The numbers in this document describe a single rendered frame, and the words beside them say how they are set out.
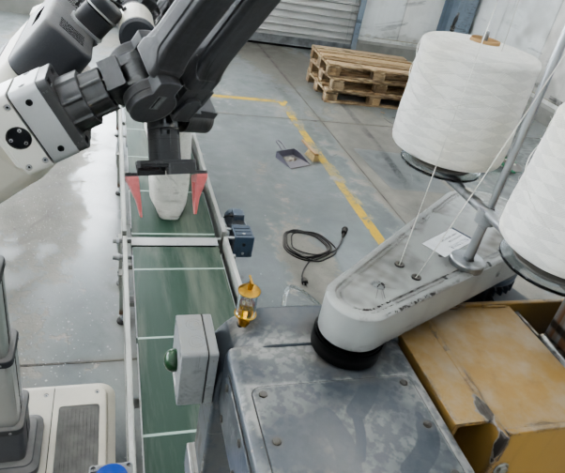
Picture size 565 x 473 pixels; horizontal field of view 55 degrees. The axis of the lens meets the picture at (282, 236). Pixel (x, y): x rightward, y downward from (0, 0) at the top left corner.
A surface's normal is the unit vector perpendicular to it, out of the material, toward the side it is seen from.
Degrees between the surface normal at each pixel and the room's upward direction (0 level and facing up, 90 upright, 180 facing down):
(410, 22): 90
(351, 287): 0
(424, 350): 0
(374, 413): 0
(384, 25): 89
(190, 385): 90
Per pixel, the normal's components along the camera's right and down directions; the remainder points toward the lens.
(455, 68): -0.62, 0.36
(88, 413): 0.18, -0.83
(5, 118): 0.26, 0.55
